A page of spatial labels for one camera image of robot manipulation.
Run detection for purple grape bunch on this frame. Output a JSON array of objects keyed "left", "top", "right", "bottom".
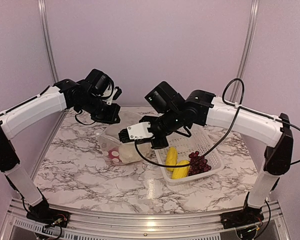
[{"left": 188, "top": 151, "right": 212, "bottom": 176}]

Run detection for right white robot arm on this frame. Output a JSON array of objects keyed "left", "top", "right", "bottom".
[{"left": 118, "top": 81, "right": 300, "bottom": 224}]

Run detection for white cauliflower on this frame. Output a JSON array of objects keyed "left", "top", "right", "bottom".
[{"left": 118, "top": 143, "right": 152, "bottom": 165}]

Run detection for aluminium frame post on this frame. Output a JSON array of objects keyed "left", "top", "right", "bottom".
[
  {"left": 234, "top": 0, "right": 260, "bottom": 83},
  {"left": 37, "top": 0, "right": 59, "bottom": 83}
]

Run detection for clear dotted zip bag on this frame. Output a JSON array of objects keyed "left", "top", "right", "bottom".
[{"left": 98, "top": 111, "right": 142, "bottom": 166}]

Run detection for white plastic basket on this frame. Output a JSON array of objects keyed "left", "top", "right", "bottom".
[{"left": 155, "top": 125, "right": 224, "bottom": 186}]

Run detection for right aluminium frame post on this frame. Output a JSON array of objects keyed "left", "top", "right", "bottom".
[{"left": 234, "top": 0, "right": 260, "bottom": 83}]

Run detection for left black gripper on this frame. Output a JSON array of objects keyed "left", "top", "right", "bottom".
[{"left": 76, "top": 92, "right": 120, "bottom": 124}]

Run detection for red bell pepper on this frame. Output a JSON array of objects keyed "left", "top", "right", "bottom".
[{"left": 108, "top": 148, "right": 121, "bottom": 163}]

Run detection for front aluminium rail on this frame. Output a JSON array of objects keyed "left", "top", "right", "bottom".
[{"left": 4, "top": 198, "right": 291, "bottom": 240}]

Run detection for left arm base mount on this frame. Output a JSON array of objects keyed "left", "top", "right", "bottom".
[{"left": 22, "top": 193, "right": 70, "bottom": 228}]

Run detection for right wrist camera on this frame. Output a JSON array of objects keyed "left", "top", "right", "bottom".
[{"left": 118, "top": 122, "right": 154, "bottom": 143}]

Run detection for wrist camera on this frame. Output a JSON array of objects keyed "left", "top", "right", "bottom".
[
  {"left": 106, "top": 86, "right": 122, "bottom": 106},
  {"left": 118, "top": 122, "right": 154, "bottom": 143}
]

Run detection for left aluminium frame post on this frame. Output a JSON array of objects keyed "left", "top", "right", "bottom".
[{"left": 37, "top": 0, "right": 59, "bottom": 83}]

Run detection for yellow corn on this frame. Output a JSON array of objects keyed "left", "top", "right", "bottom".
[
  {"left": 165, "top": 147, "right": 178, "bottom": 166},
  {"left": 171, "top": 160, "right": 190, "bottom": 180}
]

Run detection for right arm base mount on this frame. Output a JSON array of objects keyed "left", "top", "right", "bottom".
[{"left": 220, "top": 205, "right": 264, "bottom": 229}]

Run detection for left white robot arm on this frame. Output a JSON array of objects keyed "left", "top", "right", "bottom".
[{"left": 0, "top": 69, "right": 122, "bottom": 223}]

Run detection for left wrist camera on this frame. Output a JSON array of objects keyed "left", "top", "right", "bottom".
[{"left": 106, "top": 86, "right": 122, "bottom": 106}]

